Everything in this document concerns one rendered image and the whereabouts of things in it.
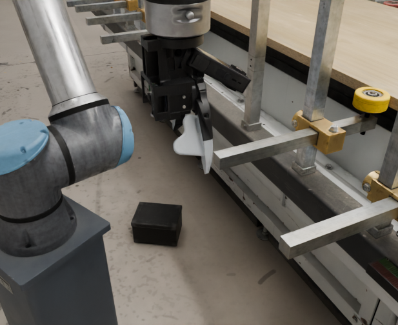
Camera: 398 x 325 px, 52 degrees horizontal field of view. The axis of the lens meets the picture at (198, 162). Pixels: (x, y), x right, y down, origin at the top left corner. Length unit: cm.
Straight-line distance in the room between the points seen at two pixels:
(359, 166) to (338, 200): 25
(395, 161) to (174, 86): 46
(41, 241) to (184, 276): 84
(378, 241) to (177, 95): 54
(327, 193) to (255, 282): 78
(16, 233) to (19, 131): 23
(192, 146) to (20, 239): 55
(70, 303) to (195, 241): 85
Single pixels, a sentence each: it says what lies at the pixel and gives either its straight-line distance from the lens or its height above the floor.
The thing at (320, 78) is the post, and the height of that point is 96.
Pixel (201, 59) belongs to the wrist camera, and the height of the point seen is 110.
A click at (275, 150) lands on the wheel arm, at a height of 83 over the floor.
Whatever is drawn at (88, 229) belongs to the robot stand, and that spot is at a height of 60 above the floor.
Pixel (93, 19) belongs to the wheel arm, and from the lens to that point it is 197.
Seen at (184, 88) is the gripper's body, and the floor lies 107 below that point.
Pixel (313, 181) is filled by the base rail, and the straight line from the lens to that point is 106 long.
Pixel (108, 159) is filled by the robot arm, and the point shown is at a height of 77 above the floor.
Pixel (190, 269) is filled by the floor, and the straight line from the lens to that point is 176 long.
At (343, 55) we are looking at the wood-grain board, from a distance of 133.
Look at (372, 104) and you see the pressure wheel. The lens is 104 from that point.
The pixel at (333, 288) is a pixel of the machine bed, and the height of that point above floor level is 16.
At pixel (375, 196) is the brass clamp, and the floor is 79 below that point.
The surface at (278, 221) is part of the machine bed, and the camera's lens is 175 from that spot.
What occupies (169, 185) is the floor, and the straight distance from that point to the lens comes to 220.
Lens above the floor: 130
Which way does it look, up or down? 33 degrees down
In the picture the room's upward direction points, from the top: straight up
